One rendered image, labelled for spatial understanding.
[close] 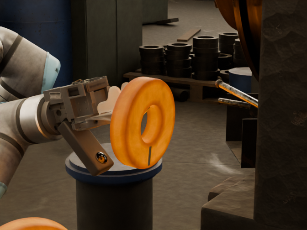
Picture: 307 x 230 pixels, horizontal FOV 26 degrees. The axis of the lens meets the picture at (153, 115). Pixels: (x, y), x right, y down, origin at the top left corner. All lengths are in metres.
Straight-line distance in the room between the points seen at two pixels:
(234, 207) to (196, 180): 2.57
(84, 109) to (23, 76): 0.59
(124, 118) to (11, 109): 0.29
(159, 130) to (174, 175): 2.15
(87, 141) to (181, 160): 2.30
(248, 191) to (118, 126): 0.41
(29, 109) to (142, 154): 0.25
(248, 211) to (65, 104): 0.59
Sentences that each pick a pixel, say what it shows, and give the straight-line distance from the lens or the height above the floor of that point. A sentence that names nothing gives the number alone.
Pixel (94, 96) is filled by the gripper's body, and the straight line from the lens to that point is 1.16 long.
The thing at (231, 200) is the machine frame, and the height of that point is 0.87.
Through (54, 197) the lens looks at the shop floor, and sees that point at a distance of 3.04.
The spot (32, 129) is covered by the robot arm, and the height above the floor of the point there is 0.79.
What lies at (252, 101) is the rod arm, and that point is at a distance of 1.00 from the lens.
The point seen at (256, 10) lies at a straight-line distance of 0.88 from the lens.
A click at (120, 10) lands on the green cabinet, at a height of 0.62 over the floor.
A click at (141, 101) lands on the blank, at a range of 1.07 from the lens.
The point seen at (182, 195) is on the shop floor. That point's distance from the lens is 3.03.
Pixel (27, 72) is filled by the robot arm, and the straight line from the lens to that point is 1.73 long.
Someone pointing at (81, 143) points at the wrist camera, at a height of 0.77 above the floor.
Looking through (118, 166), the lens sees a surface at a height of 0.43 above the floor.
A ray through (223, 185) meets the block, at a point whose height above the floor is 0.80.
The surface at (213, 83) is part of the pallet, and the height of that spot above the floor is 0.14.
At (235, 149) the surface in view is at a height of 0.60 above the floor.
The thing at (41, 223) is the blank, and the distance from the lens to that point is 0.85.
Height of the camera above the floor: 1.12
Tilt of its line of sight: 15 degrees down
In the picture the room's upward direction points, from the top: straight up
